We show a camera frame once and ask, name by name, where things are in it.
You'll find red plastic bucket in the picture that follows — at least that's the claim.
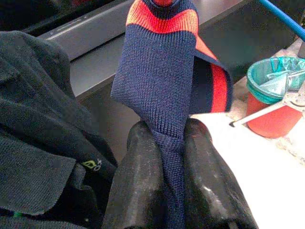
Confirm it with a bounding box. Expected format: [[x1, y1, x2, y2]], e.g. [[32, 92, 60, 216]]
[[245, 92, 303, 139]]

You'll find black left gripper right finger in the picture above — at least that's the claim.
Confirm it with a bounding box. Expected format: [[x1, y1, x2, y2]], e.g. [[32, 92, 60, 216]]
[[182, 118, 259, 229]]

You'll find blue plastic hanger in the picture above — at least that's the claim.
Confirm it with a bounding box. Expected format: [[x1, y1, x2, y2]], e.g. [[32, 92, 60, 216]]
[[258, 0, 305, 43]]

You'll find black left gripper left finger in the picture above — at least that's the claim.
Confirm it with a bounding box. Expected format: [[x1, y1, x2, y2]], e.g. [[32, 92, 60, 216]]
[[102, 120, 168, 229]]

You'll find silver metal clothes rack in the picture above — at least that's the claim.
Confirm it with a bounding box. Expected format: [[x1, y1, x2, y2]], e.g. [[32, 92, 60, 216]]
[[229, 69, 305, 127]]

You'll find black t-shirt green logo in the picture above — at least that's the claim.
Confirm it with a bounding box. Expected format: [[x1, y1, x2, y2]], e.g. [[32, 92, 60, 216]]
[[0, 30, 119, 229]]

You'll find teal plastic bucket liner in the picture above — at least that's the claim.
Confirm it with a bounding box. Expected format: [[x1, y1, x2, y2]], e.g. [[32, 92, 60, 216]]
[[246, 56, 305, 105]]

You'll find navy red-striped knit garment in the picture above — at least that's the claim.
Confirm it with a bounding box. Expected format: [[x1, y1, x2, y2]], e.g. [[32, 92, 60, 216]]
[[111, 0, 234, 229]]

